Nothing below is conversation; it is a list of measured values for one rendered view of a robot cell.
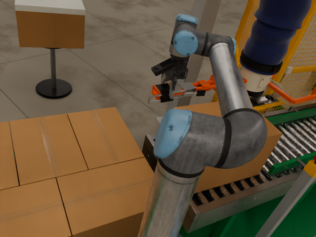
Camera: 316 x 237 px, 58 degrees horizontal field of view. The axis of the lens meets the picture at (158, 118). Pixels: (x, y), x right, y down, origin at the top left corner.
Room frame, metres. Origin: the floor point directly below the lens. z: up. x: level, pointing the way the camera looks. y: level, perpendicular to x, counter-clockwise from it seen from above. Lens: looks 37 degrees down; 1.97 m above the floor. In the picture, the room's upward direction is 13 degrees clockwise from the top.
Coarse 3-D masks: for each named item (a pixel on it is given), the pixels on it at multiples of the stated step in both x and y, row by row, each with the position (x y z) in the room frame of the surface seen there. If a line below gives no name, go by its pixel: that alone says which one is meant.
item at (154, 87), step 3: (159, 84) 1.20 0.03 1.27; (162, 84) 1.21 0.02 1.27; (165, 84) 1.21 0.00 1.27; (168, 84) 1.22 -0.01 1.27; (153, 87) 1.18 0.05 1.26; (156, 87) 1.17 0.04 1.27; (159, 87) 1.17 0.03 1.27; (162, 87) 1.18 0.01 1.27; (165, 87) 1.18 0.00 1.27; (168, 87) 1.19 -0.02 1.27; (156, 90) 1.16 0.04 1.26; (159, 90) 1.15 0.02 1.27; (162, 90) 1.15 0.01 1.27; (165, 90) 1.16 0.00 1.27; (168, 90) 1.17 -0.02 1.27; (159, 93) 1.13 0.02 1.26; (159, 96) 1.13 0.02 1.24
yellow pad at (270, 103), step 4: (264, 96) 1.53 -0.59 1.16; (268, 96) 1.49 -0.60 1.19; (252, 100) 1.41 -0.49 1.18; (268, 100) 1.49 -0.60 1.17; (272, 100) 1.50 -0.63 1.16; (276, 100) 1.51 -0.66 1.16; (280, 100) 1.53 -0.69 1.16; (252, 104) 1.41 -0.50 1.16; (256, 104) 1.42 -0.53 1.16; (260, 104) 1.43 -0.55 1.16; (264, 104) 1.44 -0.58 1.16; (268, 104) 1.45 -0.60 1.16; (272, 104) 1.46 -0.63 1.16; (276, 104) 1.48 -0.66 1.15; (280, 104) 1.50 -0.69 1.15; (256, 108) 1.39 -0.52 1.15; (260, 108) 1.40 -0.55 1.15; (264, 108) 1.42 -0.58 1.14
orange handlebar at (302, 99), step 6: (192, 84) 1.29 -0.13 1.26; (198, 84) 1.31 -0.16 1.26; (204, 84) 1.31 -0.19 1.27; (270, 84) 1.47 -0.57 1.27; (276, 90) 1.43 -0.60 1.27; (282, 96) 1.39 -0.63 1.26; (288, 96) 1.37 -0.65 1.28; (306, 96) 1.41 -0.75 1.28; (312, 96) 1.43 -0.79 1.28; (294, 102) 1.34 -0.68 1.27; (300, 102) 1.37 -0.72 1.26
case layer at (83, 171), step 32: (0, 128) 1.37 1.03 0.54; (32, 128) 1.44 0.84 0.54; (64, 128) 1.52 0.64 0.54; (96, 128) 1.60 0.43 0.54; (0, 160) 1.11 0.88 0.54; (32, 160) 1.17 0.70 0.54; (64, 160) 1.22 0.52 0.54; (96, 160) 1.29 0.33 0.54; (128, 160) 1.36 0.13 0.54; (0, 192) 0.90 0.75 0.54; (32, 192) 0.94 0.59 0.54; (64, 192) 0.99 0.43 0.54; (96, 192) 1.04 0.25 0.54; (128, 192) 1.10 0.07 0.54; (0, 224) 0.73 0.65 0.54; (32, 224) 0.76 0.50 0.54; (64, 224) 0.80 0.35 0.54; (96, 224) 0.84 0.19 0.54; (128, 224) 0.94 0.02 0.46
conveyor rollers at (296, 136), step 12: (300, 120) 2.42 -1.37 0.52; (312, 120) 2.44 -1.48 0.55; (288, 132) 2.13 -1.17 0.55; (300, 132) 2.20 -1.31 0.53; (312, 132) 2.22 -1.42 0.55; (276, 144) 1.96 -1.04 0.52; (288, 144) 1.97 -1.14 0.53; (300, 144) 1.99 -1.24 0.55; (312, 144) 2.08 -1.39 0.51; (276, 156) 1.76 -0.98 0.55; (264, 168) 1.59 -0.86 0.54; (300, 168) 1.68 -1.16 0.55; (240, 180) 1.41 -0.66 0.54; (252, 180) 1.44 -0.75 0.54; (264, 180) 1.47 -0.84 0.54; (228, 192) 1.27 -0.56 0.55
